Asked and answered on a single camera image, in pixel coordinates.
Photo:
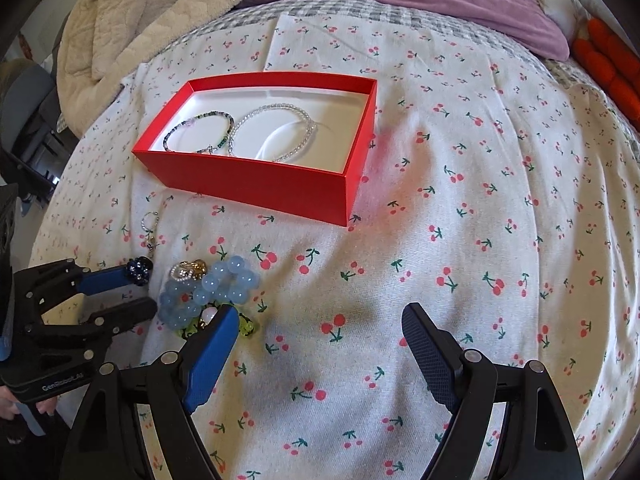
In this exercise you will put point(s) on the red cardboard box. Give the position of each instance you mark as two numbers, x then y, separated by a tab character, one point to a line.
250	180

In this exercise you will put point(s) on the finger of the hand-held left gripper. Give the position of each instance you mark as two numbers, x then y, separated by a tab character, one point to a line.
105	281
130	310

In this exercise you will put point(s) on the cream fleece blanket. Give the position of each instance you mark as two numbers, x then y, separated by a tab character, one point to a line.
150	10

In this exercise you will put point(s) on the small silver pearl earring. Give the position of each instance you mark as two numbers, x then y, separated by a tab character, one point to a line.
176	272

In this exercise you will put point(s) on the cherry print bedsheet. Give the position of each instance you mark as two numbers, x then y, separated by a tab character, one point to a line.
450	210

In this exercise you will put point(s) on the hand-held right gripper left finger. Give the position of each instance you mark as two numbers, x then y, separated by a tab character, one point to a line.
210	360

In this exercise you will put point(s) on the dark blue beaded charm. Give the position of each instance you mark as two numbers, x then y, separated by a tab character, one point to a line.
138	270

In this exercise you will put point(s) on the person's left hand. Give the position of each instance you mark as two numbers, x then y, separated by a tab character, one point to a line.
9	407

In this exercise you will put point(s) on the orange plush toy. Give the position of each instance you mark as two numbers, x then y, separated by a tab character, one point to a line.
600	60

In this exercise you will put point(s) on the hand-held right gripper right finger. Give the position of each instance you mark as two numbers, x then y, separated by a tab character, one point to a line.
430	360

